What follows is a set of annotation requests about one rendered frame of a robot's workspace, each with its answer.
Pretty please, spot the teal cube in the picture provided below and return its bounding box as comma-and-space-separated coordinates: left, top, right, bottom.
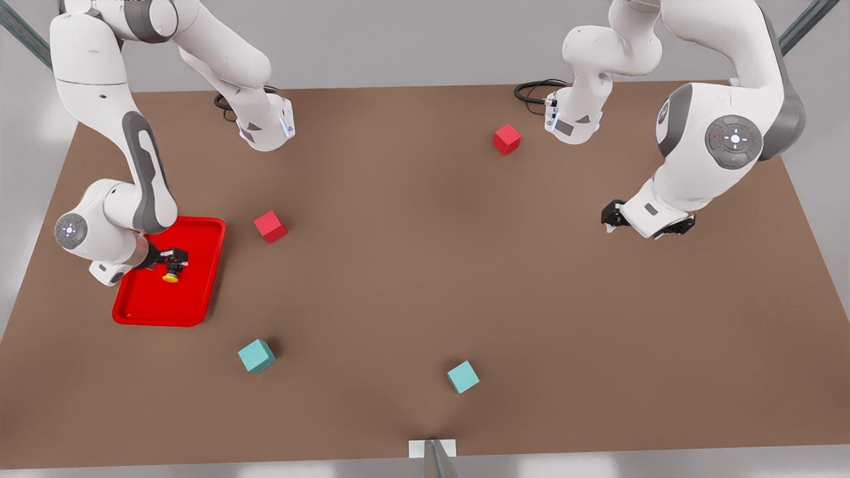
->
238, 339, 277, 374
446, 360, 481, 395

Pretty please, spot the black cable loop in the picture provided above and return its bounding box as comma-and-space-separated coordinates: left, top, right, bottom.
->
514, 79, 569, 118
213, 85, 280, 124

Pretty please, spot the red cube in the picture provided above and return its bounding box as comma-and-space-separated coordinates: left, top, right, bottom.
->
253, 210, 288, 244
492, 123, 523, 157

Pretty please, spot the silver frame post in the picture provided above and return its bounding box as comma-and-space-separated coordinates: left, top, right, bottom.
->
728, 0, 841, 88
0, 5, 54, 71
408, 438, 459, 478

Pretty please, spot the red plastic tray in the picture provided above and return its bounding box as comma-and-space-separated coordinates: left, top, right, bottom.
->
112, 216, 227, 328

